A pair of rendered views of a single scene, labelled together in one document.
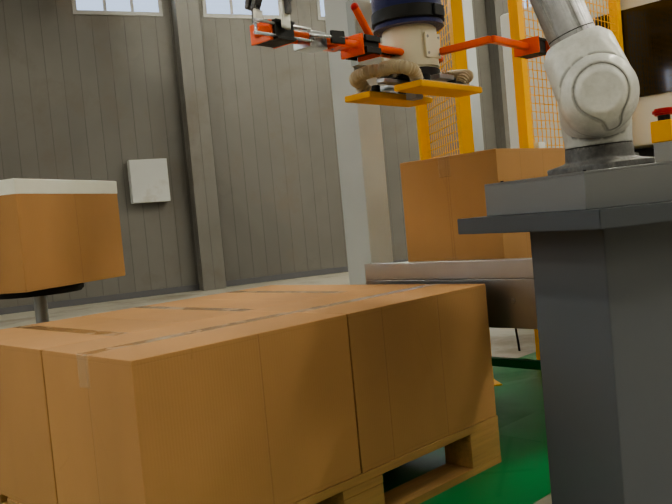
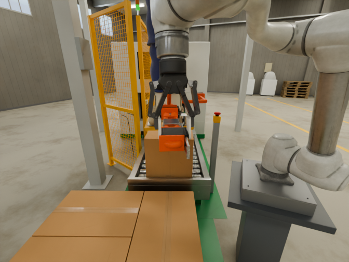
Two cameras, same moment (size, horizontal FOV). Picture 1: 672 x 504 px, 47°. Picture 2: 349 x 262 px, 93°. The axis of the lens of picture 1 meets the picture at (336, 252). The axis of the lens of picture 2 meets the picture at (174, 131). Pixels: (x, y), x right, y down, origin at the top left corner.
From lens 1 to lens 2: 184 cm
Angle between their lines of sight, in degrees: 47
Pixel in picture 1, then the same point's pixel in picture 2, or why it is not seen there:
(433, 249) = (159, 171)
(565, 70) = (333, 171)
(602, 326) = (282, 235)
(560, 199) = (296, 208)
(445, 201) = (167, 155)
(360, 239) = (89, 140)
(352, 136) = (81, 100)
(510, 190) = (261, 195)
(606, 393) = (277, 251)
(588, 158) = (282, 178)
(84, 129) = not seen: outside the picture
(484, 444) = not seen: hidden behind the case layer
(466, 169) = not seen: hidden behind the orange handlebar
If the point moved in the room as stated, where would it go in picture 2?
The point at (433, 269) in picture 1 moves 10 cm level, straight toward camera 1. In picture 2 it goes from (164, 182) to (171, 188)
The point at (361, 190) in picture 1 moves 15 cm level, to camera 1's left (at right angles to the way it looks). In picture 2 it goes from (88, 121) to (74, 125)
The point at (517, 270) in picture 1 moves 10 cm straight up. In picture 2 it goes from (201, 183) to (202, 172)
